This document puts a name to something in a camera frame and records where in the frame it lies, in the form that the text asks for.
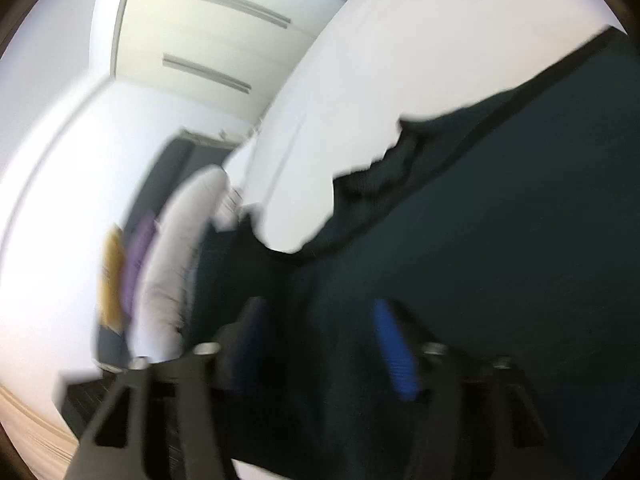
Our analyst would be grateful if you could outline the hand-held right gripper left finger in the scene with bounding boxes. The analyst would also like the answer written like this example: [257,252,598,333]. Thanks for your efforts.
[65,297,271,480]

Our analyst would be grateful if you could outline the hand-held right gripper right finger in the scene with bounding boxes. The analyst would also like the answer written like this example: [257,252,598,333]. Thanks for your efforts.
[372,299,550,480]

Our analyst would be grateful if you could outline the dark green sweater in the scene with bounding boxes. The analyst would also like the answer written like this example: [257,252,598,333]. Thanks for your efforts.
[187,25,640,480]

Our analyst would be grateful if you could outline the white hanging garment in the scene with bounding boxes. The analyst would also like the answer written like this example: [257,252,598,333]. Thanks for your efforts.
[127,166,241,363]

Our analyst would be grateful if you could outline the purple hanging garment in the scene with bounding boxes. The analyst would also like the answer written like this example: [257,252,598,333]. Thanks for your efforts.
[119,211,160,323]

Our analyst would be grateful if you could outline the yellow hanging garment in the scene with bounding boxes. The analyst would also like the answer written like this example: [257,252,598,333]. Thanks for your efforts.
[96,224,127,335]

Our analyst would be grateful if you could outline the black flat object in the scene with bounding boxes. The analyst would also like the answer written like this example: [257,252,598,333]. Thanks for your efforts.
[60,372,128,441]

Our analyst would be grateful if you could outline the wooden baseboard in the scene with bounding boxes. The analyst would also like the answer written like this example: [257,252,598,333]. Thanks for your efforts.
[0,382,81,466]

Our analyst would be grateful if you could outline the long ceiling light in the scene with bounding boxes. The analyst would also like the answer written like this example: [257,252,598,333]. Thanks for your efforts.
[161,53,252,94]
[183,0,293,29]

